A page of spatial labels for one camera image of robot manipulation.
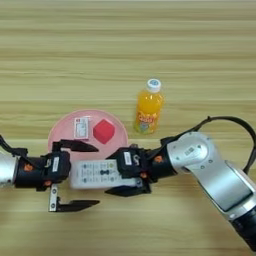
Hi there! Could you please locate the pink round plate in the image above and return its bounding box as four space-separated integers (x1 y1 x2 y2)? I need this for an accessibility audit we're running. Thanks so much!
47 109 129 164

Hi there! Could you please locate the small white red card box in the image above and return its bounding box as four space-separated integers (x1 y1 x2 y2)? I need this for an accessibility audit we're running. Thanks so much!
73 116 90 140

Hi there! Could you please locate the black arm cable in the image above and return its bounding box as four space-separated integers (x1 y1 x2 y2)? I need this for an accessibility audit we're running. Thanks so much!
159 115 256 175
0 134 28 158

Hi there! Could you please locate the red cube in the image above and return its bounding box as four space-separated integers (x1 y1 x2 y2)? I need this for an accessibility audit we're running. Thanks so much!
92 118 116 145

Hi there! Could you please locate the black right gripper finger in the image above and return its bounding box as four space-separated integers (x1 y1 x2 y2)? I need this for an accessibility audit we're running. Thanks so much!
104 183 152 198
105 148 123 162

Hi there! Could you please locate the orange juice bottle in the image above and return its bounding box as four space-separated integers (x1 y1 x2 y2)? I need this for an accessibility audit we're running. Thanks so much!
133 78 165 135

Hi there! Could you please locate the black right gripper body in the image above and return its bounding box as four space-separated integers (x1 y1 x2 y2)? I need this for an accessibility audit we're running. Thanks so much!
128 143 178 185

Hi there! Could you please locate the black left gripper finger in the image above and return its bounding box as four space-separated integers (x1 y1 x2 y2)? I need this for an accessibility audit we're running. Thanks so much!
51 138 100 154
48 184 101 214

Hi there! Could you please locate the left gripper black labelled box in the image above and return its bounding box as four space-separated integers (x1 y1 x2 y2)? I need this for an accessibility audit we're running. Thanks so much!
44 151 72 185

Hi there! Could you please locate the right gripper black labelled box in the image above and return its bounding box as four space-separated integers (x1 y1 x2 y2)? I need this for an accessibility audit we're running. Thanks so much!
114 148 147 179

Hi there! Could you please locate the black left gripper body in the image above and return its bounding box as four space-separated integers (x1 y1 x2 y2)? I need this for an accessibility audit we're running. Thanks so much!
14 154 53 193

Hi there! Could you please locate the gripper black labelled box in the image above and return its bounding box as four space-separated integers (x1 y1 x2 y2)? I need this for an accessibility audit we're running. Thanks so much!
44 151 72 185
114 148 147 179

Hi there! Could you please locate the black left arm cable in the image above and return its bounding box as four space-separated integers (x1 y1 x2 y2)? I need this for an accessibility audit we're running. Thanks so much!
0 134 28 158

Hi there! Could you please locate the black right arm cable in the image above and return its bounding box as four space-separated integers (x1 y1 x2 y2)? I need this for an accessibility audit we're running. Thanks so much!
159 115 256 175

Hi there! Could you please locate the white remote control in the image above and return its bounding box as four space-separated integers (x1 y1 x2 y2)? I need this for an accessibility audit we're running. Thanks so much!
69 159 144 190

